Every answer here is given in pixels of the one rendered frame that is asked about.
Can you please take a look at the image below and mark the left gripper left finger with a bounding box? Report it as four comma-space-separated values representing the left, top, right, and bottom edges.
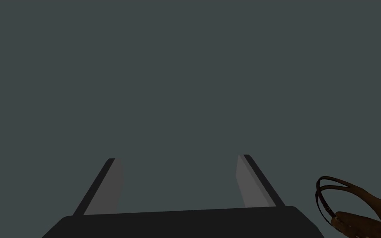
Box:
73, 158, 124, 216

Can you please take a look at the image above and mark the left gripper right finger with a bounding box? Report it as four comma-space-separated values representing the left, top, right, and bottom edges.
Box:
236, 154, 286, 209

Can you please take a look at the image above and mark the brown handbag with straps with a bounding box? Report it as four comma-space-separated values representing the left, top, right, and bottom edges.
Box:
315, 176, 381, 238

